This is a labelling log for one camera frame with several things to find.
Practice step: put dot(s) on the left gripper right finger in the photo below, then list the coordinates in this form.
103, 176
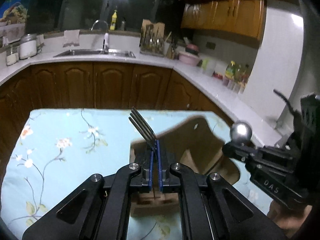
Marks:
167, 182

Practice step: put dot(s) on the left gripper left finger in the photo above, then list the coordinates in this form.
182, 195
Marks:
142, 154

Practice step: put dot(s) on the dark metal fork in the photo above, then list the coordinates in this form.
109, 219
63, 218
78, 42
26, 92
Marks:
145, 131

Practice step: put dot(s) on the right human hand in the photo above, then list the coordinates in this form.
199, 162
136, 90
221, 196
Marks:
288, 220

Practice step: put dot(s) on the wooden utensil caddy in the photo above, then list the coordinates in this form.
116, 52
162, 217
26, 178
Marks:
193, 144

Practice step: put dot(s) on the floral light blue tablecloth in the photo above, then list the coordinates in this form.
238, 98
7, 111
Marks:
58, 149

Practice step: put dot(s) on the yellow cooking oil bottle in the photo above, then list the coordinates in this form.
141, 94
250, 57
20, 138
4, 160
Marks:
230, 70

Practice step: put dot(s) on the translucent plastic cup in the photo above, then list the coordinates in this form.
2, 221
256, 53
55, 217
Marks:
208, 66

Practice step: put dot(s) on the pink plastic basin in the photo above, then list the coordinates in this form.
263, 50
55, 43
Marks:
190, 55

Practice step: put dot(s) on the wooden lower cabinets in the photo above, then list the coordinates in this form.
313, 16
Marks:
101, 85

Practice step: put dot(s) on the stainless steel sink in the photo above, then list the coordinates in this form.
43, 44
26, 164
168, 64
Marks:
109, 52

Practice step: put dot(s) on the yellow dish soap bottle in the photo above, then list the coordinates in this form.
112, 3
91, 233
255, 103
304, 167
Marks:
113, 20

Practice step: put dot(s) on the grey dish cloth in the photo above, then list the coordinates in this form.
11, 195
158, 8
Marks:
71, 38

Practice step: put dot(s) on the wooden upper cabinet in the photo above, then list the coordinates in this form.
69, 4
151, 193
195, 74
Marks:
243, 18

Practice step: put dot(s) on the white ceramic lidded canister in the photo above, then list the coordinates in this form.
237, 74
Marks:
28, 46

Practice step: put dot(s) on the small glass jar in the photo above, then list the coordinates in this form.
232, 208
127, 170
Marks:
12, 55

